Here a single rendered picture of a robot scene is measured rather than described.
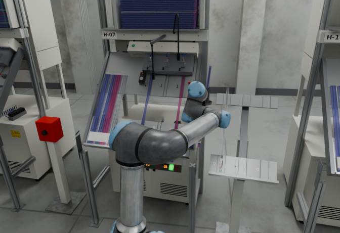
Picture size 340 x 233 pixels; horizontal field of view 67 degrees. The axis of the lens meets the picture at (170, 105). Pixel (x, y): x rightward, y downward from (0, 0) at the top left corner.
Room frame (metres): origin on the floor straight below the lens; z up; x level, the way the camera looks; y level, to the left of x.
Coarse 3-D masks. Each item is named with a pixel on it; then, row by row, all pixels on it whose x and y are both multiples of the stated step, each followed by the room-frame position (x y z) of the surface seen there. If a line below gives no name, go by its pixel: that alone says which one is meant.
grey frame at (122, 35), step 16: (208, 0) 1.76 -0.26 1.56; (208, 16) 1.76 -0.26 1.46; (128, 32) 1.86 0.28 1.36; (144, 32) 1.83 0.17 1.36; (160, 32) 1.81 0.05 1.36; (176, 32) 1.78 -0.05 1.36; (192, 32) 1.75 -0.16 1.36; (208, 32) 1.79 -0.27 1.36; (80, 160) 1.46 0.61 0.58; (192, 176) 1.29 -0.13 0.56; (192, 192) 1.28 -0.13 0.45; (96, 208) 1.47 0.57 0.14; (192, 208) 1.28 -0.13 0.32; (192, 224) 1.28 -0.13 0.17
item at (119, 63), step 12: (108, 60) 1.87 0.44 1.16; (120, 60) 1.85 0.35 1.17; (132, 60) 1.83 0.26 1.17; (108, 72) 1.80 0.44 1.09; (120, 72) 1.78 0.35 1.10; (132, 72) 1.76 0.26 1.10; (132, 84) 1.69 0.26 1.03; (156, 84) 1.66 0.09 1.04; (168, 84) 1.64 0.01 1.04; (180, 84) 1.62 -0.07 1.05; (168, 96) 1.58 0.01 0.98
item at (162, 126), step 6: (120, 120) 1.52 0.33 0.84; (126, 120) 1.51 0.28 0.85; (132, 120) 1.50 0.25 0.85; (138, 120) 1.49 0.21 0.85; (90, 126) 1.52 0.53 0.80; (150, 126) 1.45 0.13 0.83; (156, 126) 1.44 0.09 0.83; (162, 126) 1.44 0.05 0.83; (168, 126) 1.43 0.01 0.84; (174, 126) 1.42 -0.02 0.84; (180, 126) 1.42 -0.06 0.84
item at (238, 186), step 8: (240, 184) 1.26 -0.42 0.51; (240, 192) 1.26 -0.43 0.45; (232, 200) 1.27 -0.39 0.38; (240, 200) 1.26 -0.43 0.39; (232, 208) 1.27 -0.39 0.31; (240, 208) 1.26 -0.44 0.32; (232, 216) 1.27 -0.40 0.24; (216, 224) 1.42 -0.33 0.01; (224, 224) 1.42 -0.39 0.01; (232, 224) 1.27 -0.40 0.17; (216, 232) 1.35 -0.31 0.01; (224, 232) 1.35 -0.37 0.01; (232, 232) 1.27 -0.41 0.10; (240, 232) 1.34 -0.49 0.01; (248, 232) 1.34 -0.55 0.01
